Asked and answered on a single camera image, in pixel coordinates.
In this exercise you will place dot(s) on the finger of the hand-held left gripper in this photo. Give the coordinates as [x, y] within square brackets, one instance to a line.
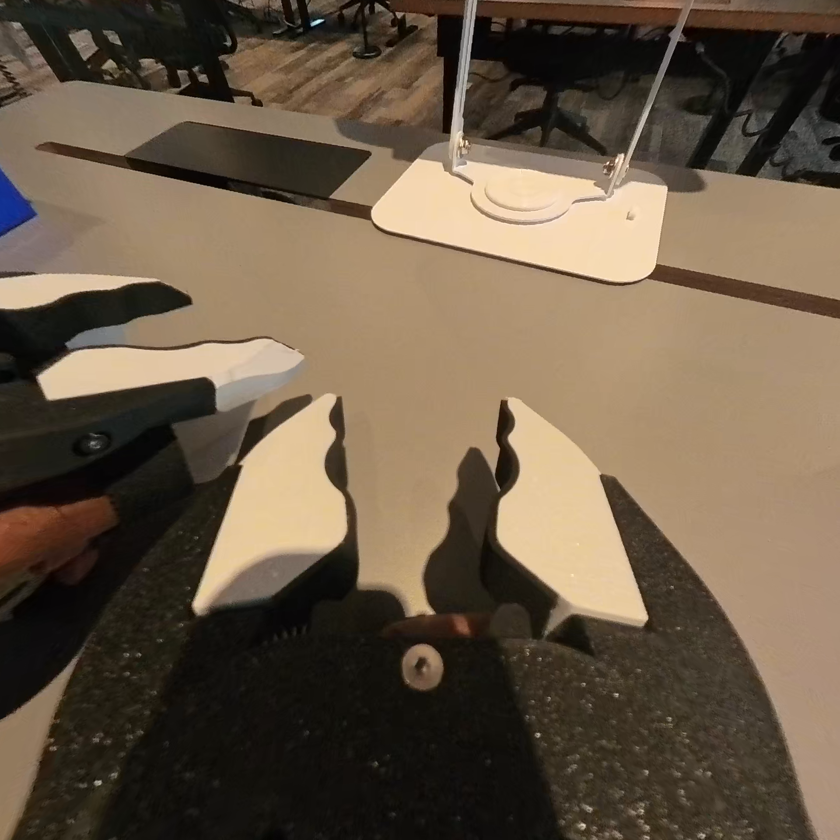
[197, 367]
[79, 289]

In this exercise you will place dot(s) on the white document stand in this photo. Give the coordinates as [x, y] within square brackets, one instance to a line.
[558, 243]

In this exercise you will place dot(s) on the blue bin with divider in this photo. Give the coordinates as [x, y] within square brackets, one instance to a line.
[12, 203]

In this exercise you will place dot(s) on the person's left hand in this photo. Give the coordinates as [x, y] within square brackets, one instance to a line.
[52, 531]

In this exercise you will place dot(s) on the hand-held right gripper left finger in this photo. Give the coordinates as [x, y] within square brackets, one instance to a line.
[282, 525]

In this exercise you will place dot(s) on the black office chair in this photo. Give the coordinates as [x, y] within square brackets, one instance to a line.
[558, 111]

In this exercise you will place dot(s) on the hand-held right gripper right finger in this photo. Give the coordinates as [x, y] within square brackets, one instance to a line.
[564, 538]

